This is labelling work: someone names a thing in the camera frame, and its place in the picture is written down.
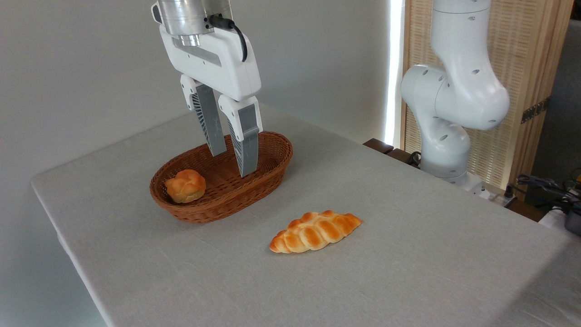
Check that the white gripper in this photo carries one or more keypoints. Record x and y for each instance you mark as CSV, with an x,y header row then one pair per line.
x,y
218,63

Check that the round knotted bread roll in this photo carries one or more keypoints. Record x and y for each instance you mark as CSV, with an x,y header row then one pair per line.
x,y
185,187

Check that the brown oval wicker basket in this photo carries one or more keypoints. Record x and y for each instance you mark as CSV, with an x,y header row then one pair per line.
x,y
227,200

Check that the long braided bread loaf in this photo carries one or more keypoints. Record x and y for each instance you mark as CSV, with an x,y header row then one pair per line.
x,y
315,231

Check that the dark wooden furniture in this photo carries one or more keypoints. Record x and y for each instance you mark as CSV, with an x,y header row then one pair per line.
x,y
386,149

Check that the grey tablecloth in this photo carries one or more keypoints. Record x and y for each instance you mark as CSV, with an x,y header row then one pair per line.
x,y
363,272

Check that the white power strip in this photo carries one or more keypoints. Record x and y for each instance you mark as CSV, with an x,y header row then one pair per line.
x,y
497,197

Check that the bamboo folding screen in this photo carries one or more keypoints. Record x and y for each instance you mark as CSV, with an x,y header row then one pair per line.
x,y
522,45

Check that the black screen hinge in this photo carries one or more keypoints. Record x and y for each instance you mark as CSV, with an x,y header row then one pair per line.
x,y
535,110

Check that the dark grey device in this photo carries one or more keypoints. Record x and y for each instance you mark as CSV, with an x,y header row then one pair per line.
x,y
573,220

